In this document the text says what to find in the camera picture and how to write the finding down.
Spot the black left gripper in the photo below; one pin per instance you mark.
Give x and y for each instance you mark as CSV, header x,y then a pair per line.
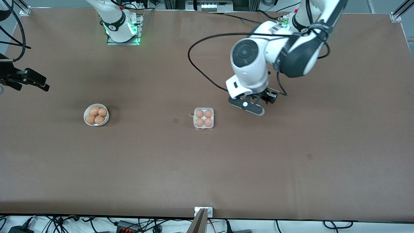
x,y
267,95

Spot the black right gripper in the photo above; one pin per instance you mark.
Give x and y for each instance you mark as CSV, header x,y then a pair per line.
x,y
9,77

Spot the clear plastic egg box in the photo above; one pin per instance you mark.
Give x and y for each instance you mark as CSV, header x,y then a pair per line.
x,y
203,128

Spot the brown egg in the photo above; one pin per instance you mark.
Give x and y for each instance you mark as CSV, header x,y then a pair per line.
x,y
102,112
99,120
94,111
208,122
199,113
208,113
90,119
199,122

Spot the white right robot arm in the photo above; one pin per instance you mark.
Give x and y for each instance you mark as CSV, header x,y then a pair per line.
x,y
116,29

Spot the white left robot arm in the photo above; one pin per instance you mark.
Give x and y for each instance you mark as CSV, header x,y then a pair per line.
x,y
252,61

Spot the grey electrical terminal box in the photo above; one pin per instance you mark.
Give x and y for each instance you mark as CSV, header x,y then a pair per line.
x,y
213,5

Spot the white ceramic bowl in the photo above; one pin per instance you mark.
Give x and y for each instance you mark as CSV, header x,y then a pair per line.
x,y
87,114

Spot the aluminium profile bar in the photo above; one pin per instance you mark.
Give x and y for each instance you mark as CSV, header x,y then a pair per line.
x,y
198,223

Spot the black power adapter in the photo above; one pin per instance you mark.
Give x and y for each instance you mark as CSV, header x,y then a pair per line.
x,y
19,230

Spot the black power strip orange switches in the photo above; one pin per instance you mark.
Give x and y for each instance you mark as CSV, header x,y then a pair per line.
x,y
127,227

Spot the metal table corner bracket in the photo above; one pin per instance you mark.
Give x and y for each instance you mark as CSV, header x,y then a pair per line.
x,y
395,16
24,11

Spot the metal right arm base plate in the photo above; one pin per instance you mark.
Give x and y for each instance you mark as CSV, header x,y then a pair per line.
x,y
138,35

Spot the metal table edge bracket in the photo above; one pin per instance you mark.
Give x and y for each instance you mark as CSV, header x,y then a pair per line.
x,y
210,212

